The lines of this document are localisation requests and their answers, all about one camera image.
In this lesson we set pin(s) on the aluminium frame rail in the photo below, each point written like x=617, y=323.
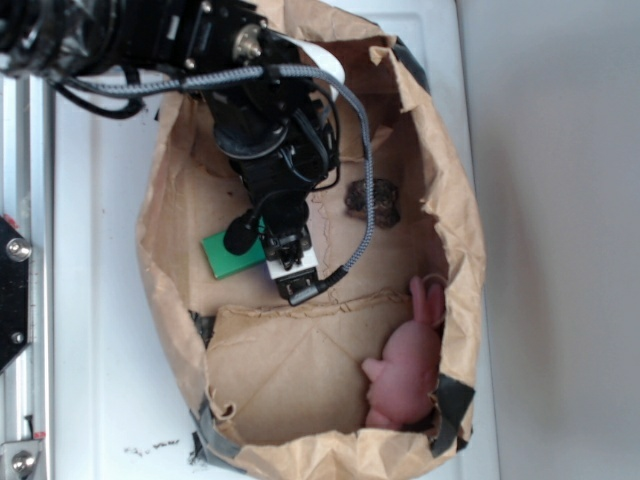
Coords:
x=27, y=123

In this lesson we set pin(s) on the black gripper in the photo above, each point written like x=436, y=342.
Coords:
x=280, y=222

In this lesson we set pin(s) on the green rectangular block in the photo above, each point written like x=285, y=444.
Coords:
x=224, y=263

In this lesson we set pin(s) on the pink plush bunny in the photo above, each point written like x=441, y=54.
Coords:
x=403, y=379

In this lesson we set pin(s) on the black foam microphone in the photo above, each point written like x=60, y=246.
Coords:
x=242, y=233

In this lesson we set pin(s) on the dark brown rock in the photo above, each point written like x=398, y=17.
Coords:
x=385, y=196

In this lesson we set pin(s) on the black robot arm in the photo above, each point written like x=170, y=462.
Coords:
x=271, y=118

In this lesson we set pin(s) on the brown paper bag tray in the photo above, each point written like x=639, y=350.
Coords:
x=277, y=391

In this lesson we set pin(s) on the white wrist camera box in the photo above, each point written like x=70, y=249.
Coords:
x=300, y=276

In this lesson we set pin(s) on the black metal bracket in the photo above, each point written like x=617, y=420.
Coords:
x=16, y=328

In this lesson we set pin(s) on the white plastic tray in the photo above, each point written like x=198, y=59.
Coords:
x=117, y=411

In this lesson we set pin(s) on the silver corner bracket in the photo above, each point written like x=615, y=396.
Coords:
x=20, y=459

